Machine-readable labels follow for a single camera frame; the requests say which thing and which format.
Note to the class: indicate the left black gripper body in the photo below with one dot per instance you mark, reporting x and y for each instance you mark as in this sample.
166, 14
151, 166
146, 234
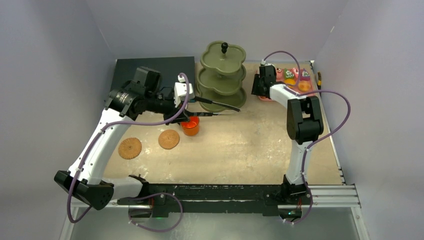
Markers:
166, 107

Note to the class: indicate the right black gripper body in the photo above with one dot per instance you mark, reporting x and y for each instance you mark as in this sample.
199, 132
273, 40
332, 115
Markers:
257, 87

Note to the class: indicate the pink serving tray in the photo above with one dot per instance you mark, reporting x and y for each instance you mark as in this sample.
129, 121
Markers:
295, 88

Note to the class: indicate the pink roll cake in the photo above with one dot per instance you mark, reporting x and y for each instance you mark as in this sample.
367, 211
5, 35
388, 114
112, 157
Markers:
279, 74

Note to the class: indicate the green cake slice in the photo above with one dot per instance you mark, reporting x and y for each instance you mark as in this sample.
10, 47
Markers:
288, 74

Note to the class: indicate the orange translucent cup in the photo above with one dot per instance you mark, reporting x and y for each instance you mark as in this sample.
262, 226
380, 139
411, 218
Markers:
191, 128

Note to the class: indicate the pink cake slice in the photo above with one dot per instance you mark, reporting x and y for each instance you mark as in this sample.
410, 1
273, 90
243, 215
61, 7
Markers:
296, 71

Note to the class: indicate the purple cake slice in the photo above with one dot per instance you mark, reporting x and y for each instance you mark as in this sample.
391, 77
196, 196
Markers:
304, 75

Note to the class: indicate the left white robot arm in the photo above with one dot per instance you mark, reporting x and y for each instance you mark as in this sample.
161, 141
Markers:
84, 179

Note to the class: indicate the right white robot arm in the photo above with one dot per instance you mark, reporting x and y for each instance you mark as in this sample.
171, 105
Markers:
304, 125

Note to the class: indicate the orange egg tart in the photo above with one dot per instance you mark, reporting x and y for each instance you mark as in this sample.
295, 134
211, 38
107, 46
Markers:
290, 82

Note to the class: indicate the woven coaster right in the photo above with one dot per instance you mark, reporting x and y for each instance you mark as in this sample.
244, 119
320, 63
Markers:
169, 139

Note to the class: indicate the green three-tier stand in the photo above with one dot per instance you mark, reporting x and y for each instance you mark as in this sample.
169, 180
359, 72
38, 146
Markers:
222, 74

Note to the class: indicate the orange bun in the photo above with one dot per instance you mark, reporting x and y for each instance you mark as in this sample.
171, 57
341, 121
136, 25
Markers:
304, 86

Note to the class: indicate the yellow black tool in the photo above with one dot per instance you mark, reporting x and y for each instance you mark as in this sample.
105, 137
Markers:
319, 80

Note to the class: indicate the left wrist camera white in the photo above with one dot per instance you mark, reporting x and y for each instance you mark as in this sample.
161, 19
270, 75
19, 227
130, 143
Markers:
180, 91

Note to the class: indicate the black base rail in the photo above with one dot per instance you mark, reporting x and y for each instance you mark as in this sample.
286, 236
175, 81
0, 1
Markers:
267, 199

